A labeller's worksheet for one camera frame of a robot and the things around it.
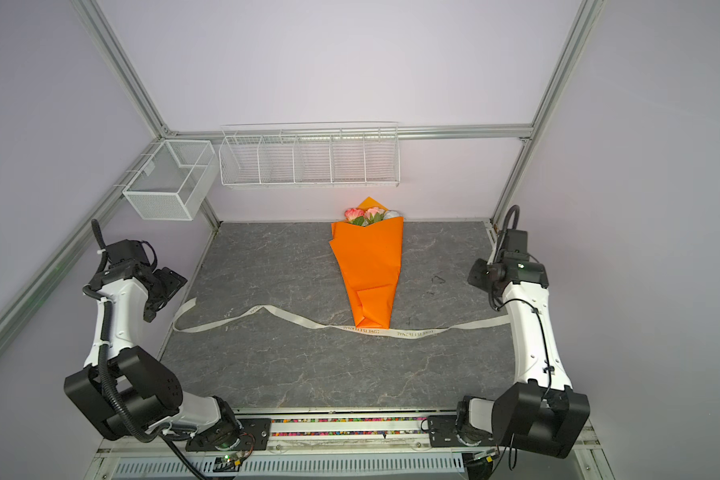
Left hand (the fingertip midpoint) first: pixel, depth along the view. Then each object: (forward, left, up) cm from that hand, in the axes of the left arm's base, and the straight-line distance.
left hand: (172, 295), depth 80 cm
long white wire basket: (+50, -52, +8) cm, 73 cm away
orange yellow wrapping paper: (+21, -54, -17) cm, 61 cm away
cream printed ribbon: (-5, -51, -17) cm, 54 cm away
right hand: (-2, -84, +3) cm, 84 cm away
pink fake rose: (+39, -50, -12) cm, 65 cm away
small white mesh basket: (+38, +8, +9) cm, 40 cm away
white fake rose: (+40, -64, -13) cm, 76 cm away
